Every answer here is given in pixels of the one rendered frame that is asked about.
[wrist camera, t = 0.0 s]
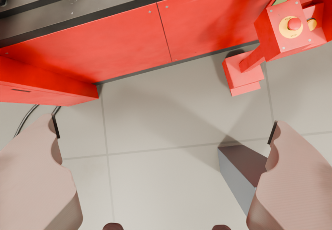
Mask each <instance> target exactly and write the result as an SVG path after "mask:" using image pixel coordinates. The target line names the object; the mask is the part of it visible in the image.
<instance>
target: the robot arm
mask: <svg viewBox="0 0 332 230"><path fill-rule="evenodd" d="M59 138H60V134H59V130H58V127H57V123H56V119H55V115H54V113H52V114H49V113H46V114H43V115H41V116H40V117H39V118H38V119H37V120H36V121H34V122H33V123H32V124H31V125H29V126H28V127H27V128H26V129H25V130H23V131H22V132H21V133H20V134H18V135H17V136H16V137H15V138H14V139H12V140H11V141H10V142H9V143H8V144H7V145H6V146H5V147H4V148H3V149H2V150H1V151H0V230H78V229H79V228H80V226H81V225H82V222H83V214H82V210H81V205H80V201H79V197H78V193H77V188H76V185H75V182H74V179H73V176H72V173H71V171H70V170H69V169H68V168H66V167H63V166H61V165H62V162H63V160H62V156H61V153H60V149H59V145H58V139H59ZM267 144H269V145H270V148H271V150H270V153H269V156H268V159H267V162H266V165H265V168H266V170H267V172H265V173H263V174H262V175H261V176H260V179H259V182H258V185H257V188H256V191H255V194H254V196H253V199H252V202H251V205H250V208H249V212H248V215H247V218H246V224H247V227H248V229H249V230H332V166H331V165H330V164H329V162H328V161H327V160H326V159H325V158H324V156H323V155H322V154H321V153H320V152H319V151H318V150H317V149H316V148H315V147H314V146H313V145H312V144H310V143H309V142H308V141H307V140H306V139H305V138H304V137H302V136H301V135H300V134H299V133H298V132H297V131H296V130H294V129H293V128H292V127H291V126H290V125H289V124H288V123H286V122H285V121H277V120H275V122H274V125H273V128H272V131H271V134H270V137H269V140H268V143H267Z"/></svg>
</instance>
